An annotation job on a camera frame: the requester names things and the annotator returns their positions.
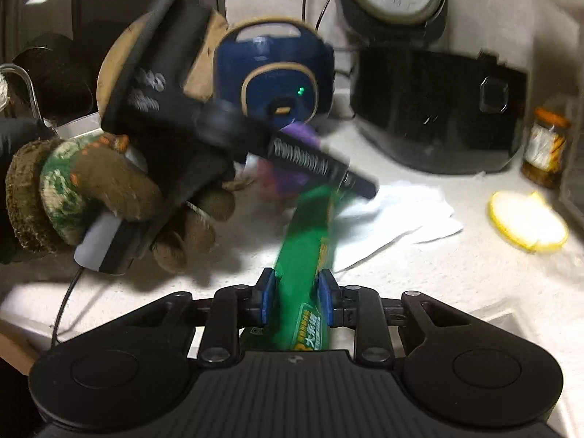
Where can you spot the purple wrapper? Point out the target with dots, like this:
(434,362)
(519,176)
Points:
(302,134)

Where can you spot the wooden base cabinet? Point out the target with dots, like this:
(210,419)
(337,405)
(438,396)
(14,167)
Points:
(18,346)

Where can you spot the yellow round sponge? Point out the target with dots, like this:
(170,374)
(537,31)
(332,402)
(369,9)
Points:
(524,221)

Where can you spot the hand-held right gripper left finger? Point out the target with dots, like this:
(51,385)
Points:
(264,299)

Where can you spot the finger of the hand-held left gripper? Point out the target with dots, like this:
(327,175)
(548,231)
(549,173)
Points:
(362,187)

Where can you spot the person's left hand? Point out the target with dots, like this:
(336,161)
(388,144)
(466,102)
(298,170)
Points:
(91,182)

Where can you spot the green snack packet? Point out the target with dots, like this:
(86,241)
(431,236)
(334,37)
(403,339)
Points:
(301,255)

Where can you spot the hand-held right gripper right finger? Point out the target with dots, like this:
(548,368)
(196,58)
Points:
(325,299)

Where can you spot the small blue rice cooker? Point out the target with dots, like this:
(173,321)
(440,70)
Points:
(273,82)

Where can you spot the glass jar with orange lid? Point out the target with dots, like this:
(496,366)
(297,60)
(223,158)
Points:
(545,146)

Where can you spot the white plastic bag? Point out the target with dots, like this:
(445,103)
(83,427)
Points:
(410,219)

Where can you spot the large black rice cooker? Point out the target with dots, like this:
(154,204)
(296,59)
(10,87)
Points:
(424,114)

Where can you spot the dark round pot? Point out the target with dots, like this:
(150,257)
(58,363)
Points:
(59,73)

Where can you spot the round wooden cutting board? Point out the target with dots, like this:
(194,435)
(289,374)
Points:
(206,68)

